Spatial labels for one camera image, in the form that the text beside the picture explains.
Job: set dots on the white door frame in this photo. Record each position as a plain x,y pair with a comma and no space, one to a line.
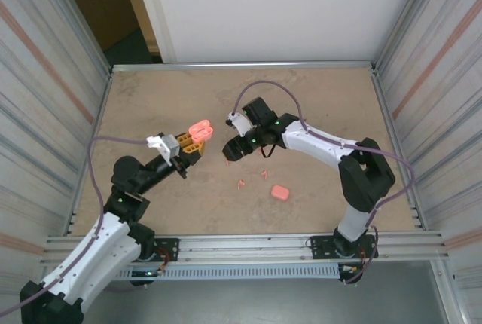
158,11

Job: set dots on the brown wooden door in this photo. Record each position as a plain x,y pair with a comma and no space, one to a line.
98,3

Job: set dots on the aluminium table side rail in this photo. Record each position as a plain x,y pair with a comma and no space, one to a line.
383,107
102,105

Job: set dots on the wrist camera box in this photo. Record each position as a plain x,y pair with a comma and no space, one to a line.
169,147
239,124

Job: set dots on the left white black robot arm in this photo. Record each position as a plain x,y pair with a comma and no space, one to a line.
94,252

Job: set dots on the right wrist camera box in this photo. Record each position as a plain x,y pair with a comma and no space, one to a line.
239,124

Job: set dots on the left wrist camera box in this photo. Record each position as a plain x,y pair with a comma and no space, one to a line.
169,147

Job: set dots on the pink earbud charging case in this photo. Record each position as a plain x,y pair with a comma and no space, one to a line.
280,192
199,128

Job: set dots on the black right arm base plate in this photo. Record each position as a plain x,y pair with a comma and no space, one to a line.
320,246

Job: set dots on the small pink scraps group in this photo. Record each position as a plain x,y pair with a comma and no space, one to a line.
240,184

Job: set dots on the aluminium table edge rail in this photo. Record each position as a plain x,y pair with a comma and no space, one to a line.
244,66

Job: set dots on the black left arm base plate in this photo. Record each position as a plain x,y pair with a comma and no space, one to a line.
169,248

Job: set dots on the aluminium mounting rail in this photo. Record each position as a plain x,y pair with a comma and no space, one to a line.
244,245

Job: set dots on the small green-lit circuit board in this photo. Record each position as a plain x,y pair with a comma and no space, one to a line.
148,273

